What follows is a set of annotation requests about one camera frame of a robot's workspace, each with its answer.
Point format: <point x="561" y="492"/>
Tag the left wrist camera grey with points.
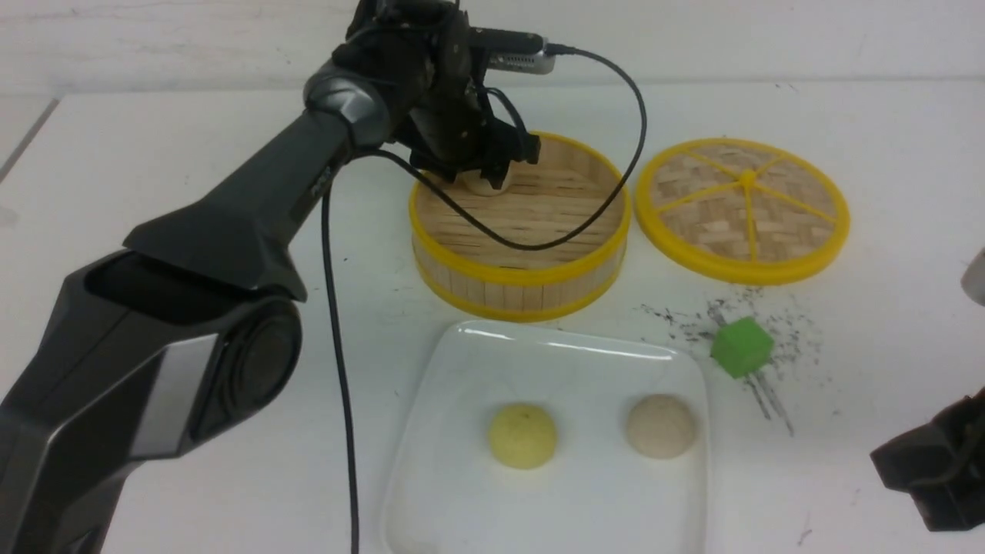
<point x="509" y="51"/>

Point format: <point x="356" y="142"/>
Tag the bamboo steamer lid yellow rim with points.
<point x="742" y="212"/>

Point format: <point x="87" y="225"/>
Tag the green cube block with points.
<point x="742" y="347"/>

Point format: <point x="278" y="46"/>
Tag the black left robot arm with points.
<point x="193" y="326"/>

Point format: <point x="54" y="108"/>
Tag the bamboo steamer basket yellow rims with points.
<point x="470" y="271"/>

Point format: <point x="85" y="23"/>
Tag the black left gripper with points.
<point x="452" y="128"/>

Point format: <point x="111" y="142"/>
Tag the yellow steamed bun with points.
<point x="522" y="436"/>

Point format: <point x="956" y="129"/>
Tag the white square plate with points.
<point x="447" y="494"/>

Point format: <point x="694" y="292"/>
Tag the white steamed bun top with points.
<point x="476" y="184"/>

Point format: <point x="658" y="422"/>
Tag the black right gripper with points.
<point x="940" y="466"/>

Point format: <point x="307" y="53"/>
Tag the white steamed bun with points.
<point x="476" y="184"/>
<point x="661" y="426"/>

